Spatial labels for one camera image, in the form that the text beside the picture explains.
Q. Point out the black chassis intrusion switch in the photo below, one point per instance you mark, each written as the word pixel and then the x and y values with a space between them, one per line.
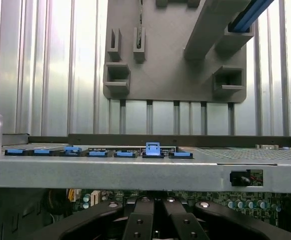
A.
pixel 239 178

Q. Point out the open black PC case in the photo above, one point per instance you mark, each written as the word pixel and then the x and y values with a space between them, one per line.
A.
pixel 110 175

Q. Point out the blue slot retention clip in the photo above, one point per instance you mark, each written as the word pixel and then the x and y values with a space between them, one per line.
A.
pixel 153 150
pixel 43 152
pixel 98 153
pixel 125 154
pixel 73 151
pixel 18 152
pixel 181 155

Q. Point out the green motherboard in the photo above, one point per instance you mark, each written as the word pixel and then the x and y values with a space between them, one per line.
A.
pixel 235 196

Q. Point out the grey parts rack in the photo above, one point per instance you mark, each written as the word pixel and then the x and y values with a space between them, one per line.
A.
pixel 170 75

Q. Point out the hard disk in blue caddy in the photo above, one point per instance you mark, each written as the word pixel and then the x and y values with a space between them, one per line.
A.
pixel 250 17

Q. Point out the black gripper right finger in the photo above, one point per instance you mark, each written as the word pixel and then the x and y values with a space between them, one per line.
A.
pixel 183 220

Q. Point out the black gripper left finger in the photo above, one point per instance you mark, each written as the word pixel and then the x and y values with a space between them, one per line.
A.
pixel 138 220

